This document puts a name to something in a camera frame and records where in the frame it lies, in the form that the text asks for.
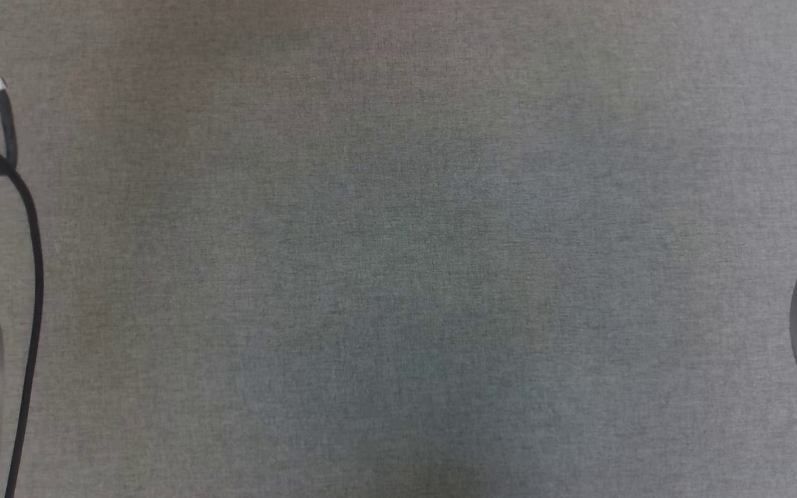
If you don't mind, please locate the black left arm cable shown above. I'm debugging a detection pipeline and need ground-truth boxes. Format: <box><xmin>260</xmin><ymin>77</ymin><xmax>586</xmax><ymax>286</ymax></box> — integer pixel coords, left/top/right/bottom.
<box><xmin>0</xmin><ymin>86</ymin><xmax>45</xmax><ymax>498</ymax></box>

